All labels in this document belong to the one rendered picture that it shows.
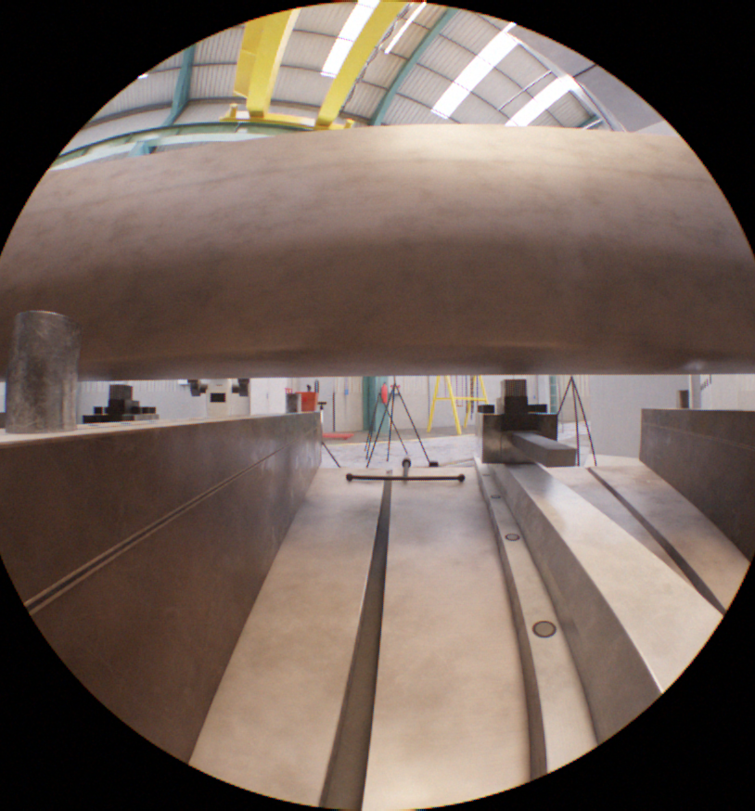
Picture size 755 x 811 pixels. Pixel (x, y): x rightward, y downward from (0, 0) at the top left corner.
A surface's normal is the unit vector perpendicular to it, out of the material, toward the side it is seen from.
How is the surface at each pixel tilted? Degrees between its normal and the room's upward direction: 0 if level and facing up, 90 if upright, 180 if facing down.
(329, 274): 90
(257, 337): 90
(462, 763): 0
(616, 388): 90
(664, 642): 0
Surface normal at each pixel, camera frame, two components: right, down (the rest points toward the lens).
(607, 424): -0.91, 0.00
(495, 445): -0.29, -0.01
